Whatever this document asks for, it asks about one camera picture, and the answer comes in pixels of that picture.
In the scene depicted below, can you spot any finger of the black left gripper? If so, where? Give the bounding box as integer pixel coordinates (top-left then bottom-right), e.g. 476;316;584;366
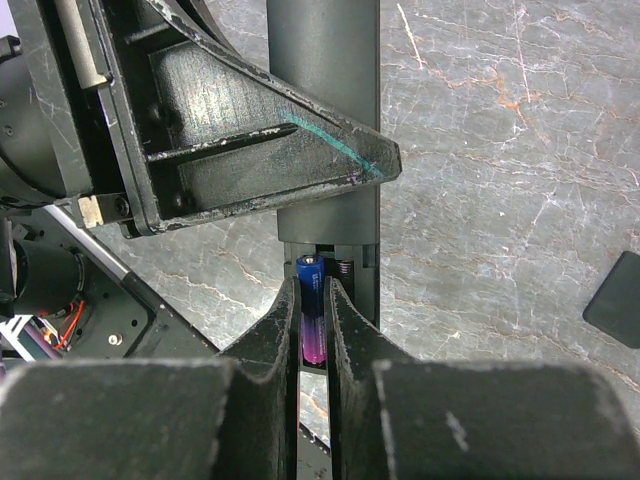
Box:
126;1;401;235

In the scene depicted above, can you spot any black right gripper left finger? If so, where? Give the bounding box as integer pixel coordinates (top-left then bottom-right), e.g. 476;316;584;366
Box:
1;278;300;479

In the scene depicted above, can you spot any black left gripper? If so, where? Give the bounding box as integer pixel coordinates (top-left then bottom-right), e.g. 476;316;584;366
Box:
1;1;150;237

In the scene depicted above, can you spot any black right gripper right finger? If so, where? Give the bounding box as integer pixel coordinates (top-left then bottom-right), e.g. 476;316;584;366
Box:
324;279;639;479

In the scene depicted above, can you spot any black remote control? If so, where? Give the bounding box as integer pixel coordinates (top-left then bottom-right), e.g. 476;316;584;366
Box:
267;0;382;331

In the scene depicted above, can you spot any purple blue battery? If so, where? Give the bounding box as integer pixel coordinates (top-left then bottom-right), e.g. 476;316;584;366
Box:
296;254;327;365

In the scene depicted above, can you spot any black battery cover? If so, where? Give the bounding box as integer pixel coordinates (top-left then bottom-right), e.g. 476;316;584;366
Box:
582;251;640;349

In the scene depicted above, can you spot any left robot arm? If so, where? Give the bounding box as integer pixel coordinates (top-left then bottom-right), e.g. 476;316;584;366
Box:
1;1;401;319

